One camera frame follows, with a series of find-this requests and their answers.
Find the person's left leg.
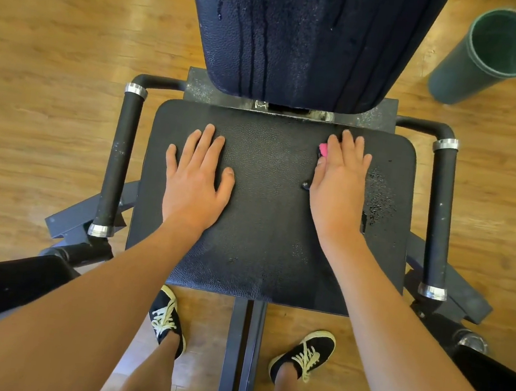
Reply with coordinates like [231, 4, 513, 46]
[115, 326, 183, 391]

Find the person's left black shoe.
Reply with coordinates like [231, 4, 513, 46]
[144, 283, 195, 362]

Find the person's left forearm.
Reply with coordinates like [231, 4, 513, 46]
[0, 201, 204, 391]

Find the person's left hand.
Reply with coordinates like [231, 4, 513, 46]
[156, 119, 243, 239]

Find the person's black shoe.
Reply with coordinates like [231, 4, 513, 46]
[144, 283, 195, 362]
[266, 323, 339, 391]

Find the person's right black shoe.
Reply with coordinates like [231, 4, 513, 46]
[266, 323, 339, 391]

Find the person's right forearm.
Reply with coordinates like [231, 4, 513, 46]
[305, 233, 516, 391]

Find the person's right hand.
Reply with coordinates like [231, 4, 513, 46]
[302, 125, 377, 257]

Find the dark green plastic bucket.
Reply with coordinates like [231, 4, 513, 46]
[425, 1, 516, 114]

